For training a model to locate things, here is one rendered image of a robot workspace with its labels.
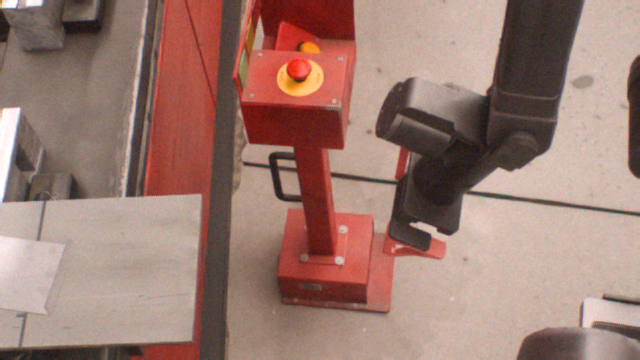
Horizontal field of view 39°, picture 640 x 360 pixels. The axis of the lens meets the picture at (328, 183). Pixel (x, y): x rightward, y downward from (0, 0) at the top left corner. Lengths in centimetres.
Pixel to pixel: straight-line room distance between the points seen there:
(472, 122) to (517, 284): 128
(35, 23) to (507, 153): 78
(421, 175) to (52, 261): 42
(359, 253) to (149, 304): 103
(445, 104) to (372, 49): 162
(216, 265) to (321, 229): 32
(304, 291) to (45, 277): 105
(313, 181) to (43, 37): 59
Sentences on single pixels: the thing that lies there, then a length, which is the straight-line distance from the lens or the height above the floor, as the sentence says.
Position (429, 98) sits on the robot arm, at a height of 122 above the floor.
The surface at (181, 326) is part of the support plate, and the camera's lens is 97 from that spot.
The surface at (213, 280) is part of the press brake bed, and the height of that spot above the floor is 5.
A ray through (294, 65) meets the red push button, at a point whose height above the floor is 81.
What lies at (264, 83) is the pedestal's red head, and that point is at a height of 78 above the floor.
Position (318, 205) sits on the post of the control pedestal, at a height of 34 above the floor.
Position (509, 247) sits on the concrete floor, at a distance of 213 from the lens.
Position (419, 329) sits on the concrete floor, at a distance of 203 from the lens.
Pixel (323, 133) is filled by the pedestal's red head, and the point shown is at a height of 71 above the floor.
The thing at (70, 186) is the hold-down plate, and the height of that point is 90.
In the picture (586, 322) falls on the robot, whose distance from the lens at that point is 93.
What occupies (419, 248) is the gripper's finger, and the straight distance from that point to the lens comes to 92.
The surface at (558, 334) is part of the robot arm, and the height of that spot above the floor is 161.
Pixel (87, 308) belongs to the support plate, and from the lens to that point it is 101.
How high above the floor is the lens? 188
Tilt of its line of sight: 59 degrees down
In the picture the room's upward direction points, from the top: 6 degrees counter-clockwise
